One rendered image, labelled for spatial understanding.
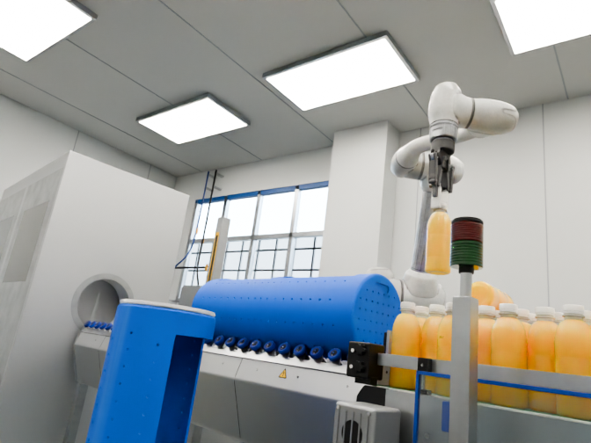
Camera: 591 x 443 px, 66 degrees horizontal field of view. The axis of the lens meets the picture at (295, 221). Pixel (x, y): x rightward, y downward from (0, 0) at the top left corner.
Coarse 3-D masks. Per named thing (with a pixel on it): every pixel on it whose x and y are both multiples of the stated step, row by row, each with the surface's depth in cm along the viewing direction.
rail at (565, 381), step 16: (416, 368) 108; (432, 368) 106; (448, 368) 103; (480, 368) 98; (496, 368) 96; (512, 368) 94; (528, 384) 91; (544, 384) 89; (560, 384) 87; (576, 384) 85
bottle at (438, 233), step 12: (432, 216) 139; (444, 216) 137; (432, 228) 137; (444, 228) 136; (432, 240) 136; (444, 240) 135; (432, 252) 135; (444, 252) 134; (432, 264) 134; (444, 264) 133
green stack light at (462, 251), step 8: (464, 240) 90; (456, 248) 90; (464, 248) 89; (472, 248) 89; (480, 248) 89; (456, 256) 90; (464, 256) 89; (472, 256) 88; (480, 256) 89; (456, 264) 89; (464, 264) 88; (472, 264) 88; (480, 264) 89
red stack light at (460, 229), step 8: (456, 224) 92; (464, 224) 91; (472, 224) 90; (480, 224) 91; (456, 232) 91; (464, 232) 90; (472, 232) 90; (480, 232) 90; (456, 240) 91; (472, 240) 90; (480, 240) 90
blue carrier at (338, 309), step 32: (224, 288) 185; (256, 288) 171; (288, 288) 159; (320, 288) 149; (352, 288) 139; (384, 288) 148; (224, 320) 177; (256, 320) 164; (288, 320) 152; (320, 320) 142; (352, 320) 134; (384, 320) 146
